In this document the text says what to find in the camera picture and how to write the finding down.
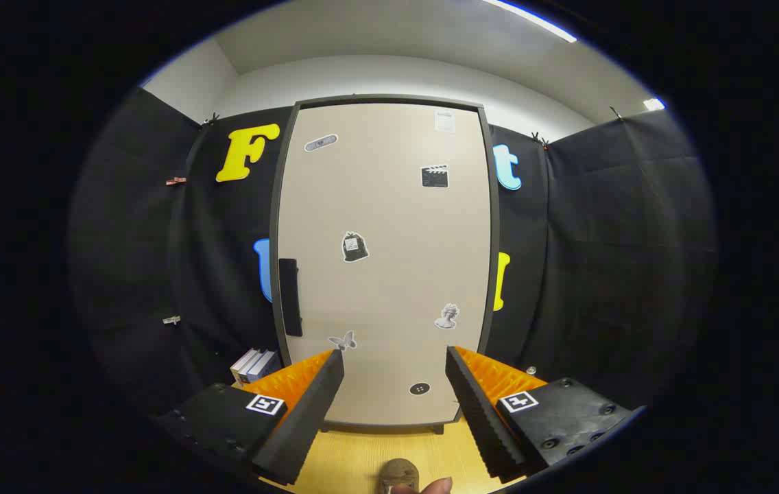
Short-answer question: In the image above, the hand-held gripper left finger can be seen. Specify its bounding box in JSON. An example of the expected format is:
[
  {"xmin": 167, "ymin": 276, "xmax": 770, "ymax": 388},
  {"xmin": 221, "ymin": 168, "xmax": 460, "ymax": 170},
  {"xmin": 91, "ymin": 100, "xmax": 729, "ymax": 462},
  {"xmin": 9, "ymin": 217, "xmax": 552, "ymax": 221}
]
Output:
[{"xmin": 156, "ymin": 349, "xmax": 346, "ymax": 486}]

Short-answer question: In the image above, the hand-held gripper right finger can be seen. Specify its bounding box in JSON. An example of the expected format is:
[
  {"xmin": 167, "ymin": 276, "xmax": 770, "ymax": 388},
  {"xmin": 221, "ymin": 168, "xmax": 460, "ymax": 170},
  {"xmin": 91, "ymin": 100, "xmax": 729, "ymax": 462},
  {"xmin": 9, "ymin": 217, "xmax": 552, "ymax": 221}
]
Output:
[{"xmin": 446, "ymin": 345, "xmax": 637, "ymax": 482}]

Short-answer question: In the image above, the brown fuzzy shoe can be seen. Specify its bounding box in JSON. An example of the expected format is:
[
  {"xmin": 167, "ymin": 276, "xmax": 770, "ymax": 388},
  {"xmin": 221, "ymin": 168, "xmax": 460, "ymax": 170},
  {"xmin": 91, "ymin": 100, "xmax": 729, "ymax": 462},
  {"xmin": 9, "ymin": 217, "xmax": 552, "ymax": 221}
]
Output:
[{"xmin": 379, "ymin": 458, "xmax": 422, "ymax": 493}]

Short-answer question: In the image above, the beige shoe cabinet door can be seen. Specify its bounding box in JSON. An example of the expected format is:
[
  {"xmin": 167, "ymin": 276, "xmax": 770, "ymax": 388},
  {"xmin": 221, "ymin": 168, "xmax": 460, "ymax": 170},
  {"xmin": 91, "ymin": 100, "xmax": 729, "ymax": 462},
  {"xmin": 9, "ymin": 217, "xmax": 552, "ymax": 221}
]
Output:
[{"xmin": 278, "ymin": 103, "xmax": 493, "ymax": 426}]

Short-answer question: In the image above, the dark grey shoe cabinet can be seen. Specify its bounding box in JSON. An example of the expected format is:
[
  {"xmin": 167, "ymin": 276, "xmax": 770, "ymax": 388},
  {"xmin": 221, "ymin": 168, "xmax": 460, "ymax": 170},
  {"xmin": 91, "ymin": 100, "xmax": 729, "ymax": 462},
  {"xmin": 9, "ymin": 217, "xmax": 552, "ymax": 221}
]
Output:
[{"xmin": 269, "ymin": 94, "xmax": 502, "ymax": 435}]

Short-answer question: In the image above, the blue book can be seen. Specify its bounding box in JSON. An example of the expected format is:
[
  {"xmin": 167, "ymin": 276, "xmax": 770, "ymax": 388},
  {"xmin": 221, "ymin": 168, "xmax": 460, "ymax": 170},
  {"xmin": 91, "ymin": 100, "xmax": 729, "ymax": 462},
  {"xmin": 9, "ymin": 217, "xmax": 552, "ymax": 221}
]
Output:
[{"xmin": 241, "ymin": 351, "xmax": 283, "ymax": 384}]

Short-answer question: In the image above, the black backdrop cloth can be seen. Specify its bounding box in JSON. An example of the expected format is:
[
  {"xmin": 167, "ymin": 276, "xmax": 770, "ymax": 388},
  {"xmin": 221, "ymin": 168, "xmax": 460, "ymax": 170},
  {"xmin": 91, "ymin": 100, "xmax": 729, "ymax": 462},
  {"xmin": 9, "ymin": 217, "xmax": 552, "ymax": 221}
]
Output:
[{"xmin": 71, "ymin": 88, "xmax": 716, "ymax": 421}]

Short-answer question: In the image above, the ceiling light strip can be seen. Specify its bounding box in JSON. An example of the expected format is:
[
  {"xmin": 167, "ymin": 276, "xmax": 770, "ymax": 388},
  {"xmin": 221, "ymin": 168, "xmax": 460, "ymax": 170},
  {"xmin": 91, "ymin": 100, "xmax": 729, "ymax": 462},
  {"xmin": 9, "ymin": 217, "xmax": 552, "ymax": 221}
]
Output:
[{"xmin": 482, "ymin": 0, "xmax": 578, "ymax": 43}]

